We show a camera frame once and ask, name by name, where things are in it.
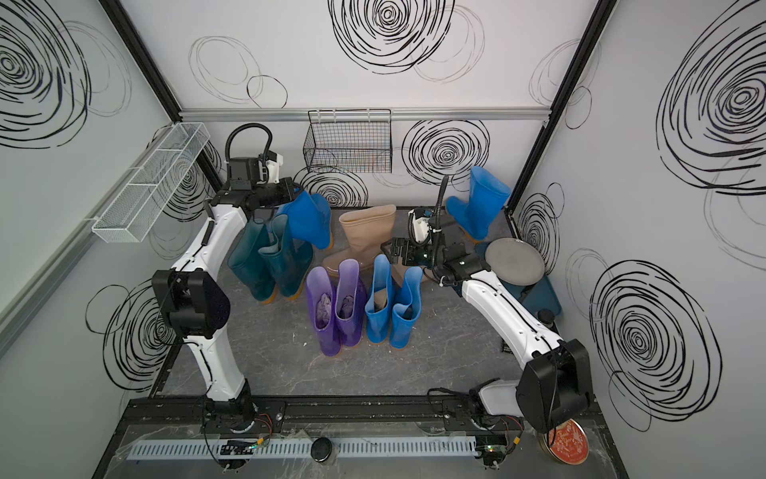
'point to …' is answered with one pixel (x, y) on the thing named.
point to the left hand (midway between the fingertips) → (303, 186)
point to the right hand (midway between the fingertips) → (395, 247)
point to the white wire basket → (130, 214)
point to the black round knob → (321, 449)
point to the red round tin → (567, 442)
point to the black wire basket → (357, 140)
